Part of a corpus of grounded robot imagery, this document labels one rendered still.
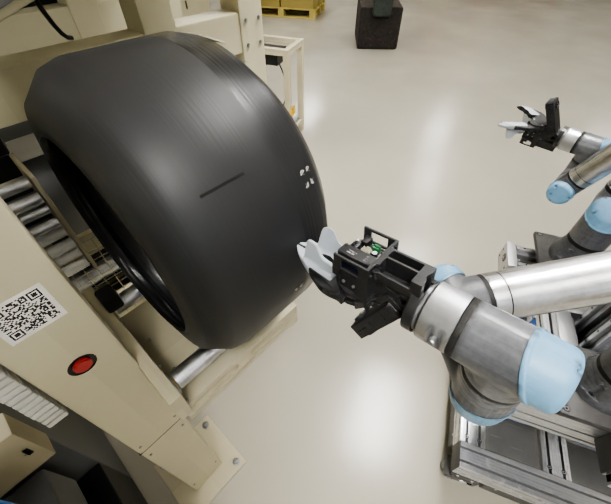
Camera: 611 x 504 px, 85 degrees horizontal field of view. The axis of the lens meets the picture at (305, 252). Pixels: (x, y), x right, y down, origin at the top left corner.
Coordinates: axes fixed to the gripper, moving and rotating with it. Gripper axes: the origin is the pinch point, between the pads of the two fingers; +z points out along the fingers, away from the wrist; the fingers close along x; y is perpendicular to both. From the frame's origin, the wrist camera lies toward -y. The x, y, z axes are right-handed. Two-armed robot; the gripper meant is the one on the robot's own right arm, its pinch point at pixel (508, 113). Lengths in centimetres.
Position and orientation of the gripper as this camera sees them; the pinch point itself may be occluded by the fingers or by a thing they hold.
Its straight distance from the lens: 153.5
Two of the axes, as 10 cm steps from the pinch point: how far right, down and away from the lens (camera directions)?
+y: 1.0, 6.1, 7.9
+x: 7.2, -5.9, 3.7
